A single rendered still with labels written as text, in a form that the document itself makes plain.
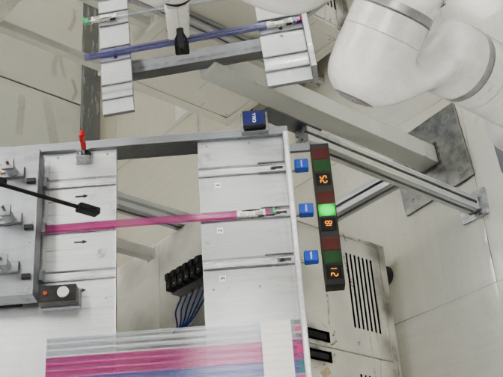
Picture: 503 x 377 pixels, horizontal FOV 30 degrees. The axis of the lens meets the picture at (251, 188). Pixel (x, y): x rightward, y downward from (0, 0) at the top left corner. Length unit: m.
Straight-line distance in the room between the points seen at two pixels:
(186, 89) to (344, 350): 1.23
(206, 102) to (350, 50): 2.00
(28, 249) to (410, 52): 0.94
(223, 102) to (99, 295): 1.51
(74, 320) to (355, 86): 0.85
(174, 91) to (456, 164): 1.08
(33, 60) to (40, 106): 0.24
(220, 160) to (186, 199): 1.61
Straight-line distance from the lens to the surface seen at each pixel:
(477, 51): 1.48
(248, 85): 2.29
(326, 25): 3.03
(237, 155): 2.07
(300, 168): 2.04
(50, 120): 4.35
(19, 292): 1.93
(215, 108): 3.37
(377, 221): 2.84
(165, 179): 3.83
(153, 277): 2.55
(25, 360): 1.94
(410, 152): 2.65
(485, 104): 1.53
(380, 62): 1.36
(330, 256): 1.96
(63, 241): 2.02
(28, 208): 2.01
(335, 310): 2.46
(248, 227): 1.98
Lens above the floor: 1.97
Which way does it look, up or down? 36 degrees down
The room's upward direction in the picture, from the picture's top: 71 degrees counter-clockwise
